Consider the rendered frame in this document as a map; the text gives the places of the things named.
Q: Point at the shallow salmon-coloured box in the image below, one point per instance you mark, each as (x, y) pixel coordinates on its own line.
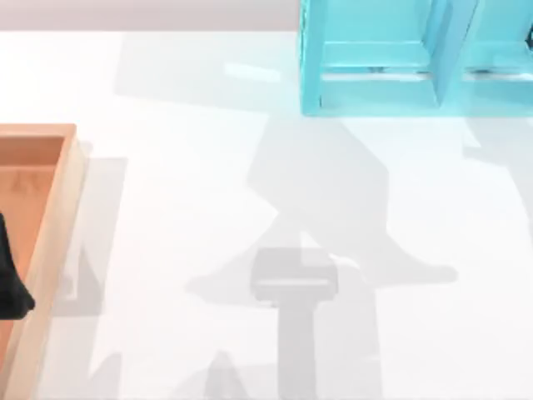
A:
(50, 200)

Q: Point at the light blue rack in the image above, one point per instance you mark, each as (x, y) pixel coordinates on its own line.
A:
(375, 98)

